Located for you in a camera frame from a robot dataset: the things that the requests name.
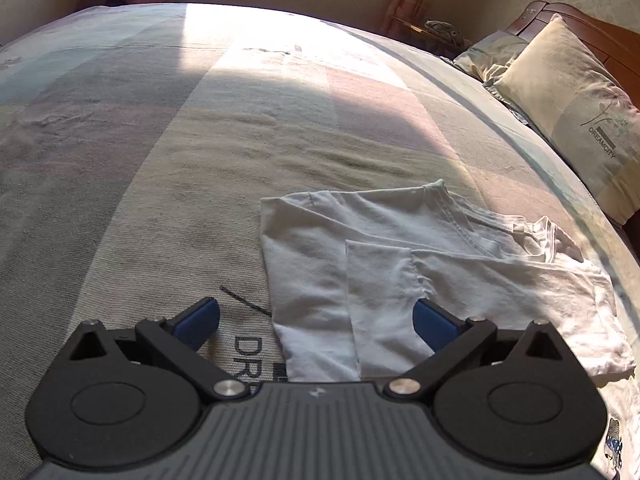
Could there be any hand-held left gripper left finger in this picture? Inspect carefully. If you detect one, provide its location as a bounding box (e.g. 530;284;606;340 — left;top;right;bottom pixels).
67;296;251;402

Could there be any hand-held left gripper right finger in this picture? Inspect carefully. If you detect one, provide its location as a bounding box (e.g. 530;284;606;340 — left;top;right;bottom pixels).
384;298;573;403

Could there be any white lettered t-shirt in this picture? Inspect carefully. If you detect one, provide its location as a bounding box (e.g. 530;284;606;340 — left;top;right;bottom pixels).
259;179;636;383

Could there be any patchwork floral bedsheet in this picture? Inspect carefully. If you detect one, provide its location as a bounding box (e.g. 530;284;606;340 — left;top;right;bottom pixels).
0;2;640;480

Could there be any white figure print t-shirt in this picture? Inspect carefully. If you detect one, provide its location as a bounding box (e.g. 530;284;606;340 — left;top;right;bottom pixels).
590;375;640;480

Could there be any cream printed pillow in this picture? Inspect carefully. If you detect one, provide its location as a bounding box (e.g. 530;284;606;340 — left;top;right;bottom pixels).
492;12;640;226

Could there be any grey patchwork pillow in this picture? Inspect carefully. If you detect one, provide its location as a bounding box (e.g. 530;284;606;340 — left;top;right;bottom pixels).
452;30;531;83

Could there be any dark wooden nightstand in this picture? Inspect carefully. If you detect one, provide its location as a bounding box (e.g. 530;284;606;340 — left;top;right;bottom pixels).
390;15;473;61

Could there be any wooden headboard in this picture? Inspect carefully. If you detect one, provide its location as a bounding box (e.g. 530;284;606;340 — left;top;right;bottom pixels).
507;0;640;111

